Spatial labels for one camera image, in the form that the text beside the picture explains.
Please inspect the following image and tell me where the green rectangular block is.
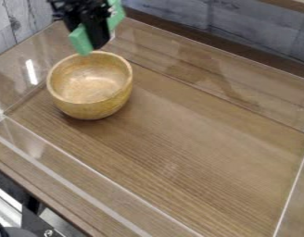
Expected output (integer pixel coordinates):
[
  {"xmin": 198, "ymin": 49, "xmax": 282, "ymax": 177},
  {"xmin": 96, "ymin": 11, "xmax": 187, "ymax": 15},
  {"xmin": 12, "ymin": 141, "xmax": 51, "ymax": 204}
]
[{"xmin": 70, "ymin": 0, "xmax": 127, "ymax": 56}]

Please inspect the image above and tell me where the round wooden bowl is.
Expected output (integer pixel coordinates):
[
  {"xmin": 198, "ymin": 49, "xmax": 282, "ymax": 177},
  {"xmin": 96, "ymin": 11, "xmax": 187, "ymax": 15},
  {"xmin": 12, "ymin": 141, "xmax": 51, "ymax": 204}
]
[{"xmin": 47, "ymin": 51, "xmax": 134, "ymax": 120}]

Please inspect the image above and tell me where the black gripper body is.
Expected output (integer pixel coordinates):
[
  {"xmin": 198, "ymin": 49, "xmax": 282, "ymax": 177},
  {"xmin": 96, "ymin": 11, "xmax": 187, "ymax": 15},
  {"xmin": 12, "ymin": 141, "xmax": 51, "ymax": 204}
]
[{"xmin": 47, "ymin": 0, "xmax": 110, "ymax": 18}]

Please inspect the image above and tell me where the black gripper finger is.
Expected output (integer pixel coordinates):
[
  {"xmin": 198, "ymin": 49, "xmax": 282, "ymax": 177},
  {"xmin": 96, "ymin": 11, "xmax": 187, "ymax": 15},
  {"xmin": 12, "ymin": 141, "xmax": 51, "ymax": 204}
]
[
  {"xmin": 63, "ymin": 11, "xmax": 80, "ymax": 31},
  {"xmin": 80, "ymin": 12, "xmax": 110, "ymax": 49}
]

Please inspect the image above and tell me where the black metal bracket with bolt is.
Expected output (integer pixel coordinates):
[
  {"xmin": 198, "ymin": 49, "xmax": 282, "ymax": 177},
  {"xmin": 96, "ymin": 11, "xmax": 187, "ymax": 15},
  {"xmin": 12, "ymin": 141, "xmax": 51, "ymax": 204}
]
[{"xmin": 22, "ymin": 206, "xmax": 66, "ymax": 237}]

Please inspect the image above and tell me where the clear acrylic corner bracket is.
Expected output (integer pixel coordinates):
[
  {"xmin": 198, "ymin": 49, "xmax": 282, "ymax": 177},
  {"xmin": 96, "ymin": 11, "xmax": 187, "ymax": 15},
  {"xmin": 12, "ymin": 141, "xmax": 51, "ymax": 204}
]
[{"xmin": 110, "ymin": 31, "xmax": 116, "ymax": 42}]

